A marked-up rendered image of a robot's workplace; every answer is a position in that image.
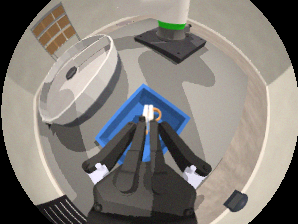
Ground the blue crate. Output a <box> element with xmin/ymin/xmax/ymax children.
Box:
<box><xmin>95</xmin><ymin>84</ymin><xmax>190</xmax><ymax>162</ymax></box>

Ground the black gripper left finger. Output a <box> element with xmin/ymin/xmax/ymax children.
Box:
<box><xmin>82</xmin><ymin>105</ymin><xmax>148</xmax><ymax>194</ymax></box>

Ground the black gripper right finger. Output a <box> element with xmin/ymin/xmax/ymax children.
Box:
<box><xmin>148</xmin><ymin>105</ymin><xmax>212</xmax><ymax>196</ymax></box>

